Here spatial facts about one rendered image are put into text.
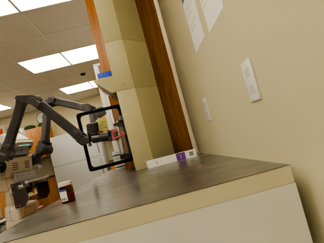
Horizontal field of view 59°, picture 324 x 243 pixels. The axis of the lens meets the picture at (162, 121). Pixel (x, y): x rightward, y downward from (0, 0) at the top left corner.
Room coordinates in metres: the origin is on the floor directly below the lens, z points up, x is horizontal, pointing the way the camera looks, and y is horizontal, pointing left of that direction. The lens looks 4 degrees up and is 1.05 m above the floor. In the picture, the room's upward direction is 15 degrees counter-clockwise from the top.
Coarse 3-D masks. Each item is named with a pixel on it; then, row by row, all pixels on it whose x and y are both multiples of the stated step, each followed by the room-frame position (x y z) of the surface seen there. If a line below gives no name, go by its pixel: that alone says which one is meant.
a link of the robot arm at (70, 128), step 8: (32, 104) 1.67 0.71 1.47; (40, 104) 1.69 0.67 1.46; (48, 112) 1.71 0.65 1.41; (56, 112) 1.73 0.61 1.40; (56, 120) 1.72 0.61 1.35; (64, 120) 1.73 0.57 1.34; (64, 128) 1.74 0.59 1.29; (72, 128) 1.74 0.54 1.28; (72, 136) 1.74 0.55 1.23; (80, 136) 1.74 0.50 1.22; (80, 144) 1.75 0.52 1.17
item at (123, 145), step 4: (120, 124) 1.75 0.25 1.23; (116, 128) 1.77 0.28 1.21; (120, 128) 1.75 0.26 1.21; (124, 128) 1.75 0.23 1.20; (116, 132) 1.77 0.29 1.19; (124, 132) 1.75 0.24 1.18; (120, 136) 1.75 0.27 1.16; (124, 136) 1.75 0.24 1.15; (120, 140) 1.76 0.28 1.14; (124, 140) 1.75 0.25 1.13; (128, 140) 1.76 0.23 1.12; (120, 144) 1.76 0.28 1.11; (124, 144) 1.75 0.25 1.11; (128, 144) 1.75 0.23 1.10; (120, 148) 1.76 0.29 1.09; (124, 148) 1.75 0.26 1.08; (128, 148) 1.75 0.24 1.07; (120, 152) 1.77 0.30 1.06; (124, 152) 1.75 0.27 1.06; (128, 152) 1.75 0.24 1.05
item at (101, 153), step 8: (104, 112) 1.94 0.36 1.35; (112, 112) 1.95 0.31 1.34; (88, 120) 1.92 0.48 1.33; (96, 120) 1.93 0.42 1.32; (104, 120) 1.94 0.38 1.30; (112, 120) 1.95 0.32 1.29; (104, 128) 1.93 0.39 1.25; (112, 128) 1.94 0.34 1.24; (96, 144) 1.92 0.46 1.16; (104, 144) 1.93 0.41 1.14; (112, 144) 1.94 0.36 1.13; (96, 152) 1.92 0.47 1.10; (104, 152) 1.93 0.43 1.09; (112, 152) 1.94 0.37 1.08; (96, 160) 1.92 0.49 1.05; (104, 160) 1.93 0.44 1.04; (112, 160) 1.93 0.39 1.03; (120, 160) 1.94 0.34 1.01
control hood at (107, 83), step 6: (102, 78) 1.65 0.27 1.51; (108, 78) 1.65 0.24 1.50; (96, 84) 1.69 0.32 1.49; (102, 84) 1.65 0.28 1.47; (108, 84) 1.65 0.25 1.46; (114, 84) 1.66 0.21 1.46; (102, 90) 1.84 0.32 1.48; (108, 90) 1.65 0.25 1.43; (114, 90) 1.65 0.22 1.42; (114, 96) 1.79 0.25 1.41
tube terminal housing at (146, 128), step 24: (120, 48) 1.66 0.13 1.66; (144, 48) 1.79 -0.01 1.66; (120, 72) 1.66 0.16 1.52; (144, 72) 1.74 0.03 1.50; (120, 96) 1.65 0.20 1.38; (144, 96) 1.70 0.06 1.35; (144, 120) 1.67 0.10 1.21; (144, 144) 1.66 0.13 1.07; (168, 144) 1.78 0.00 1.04; (144, 168) 1.66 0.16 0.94
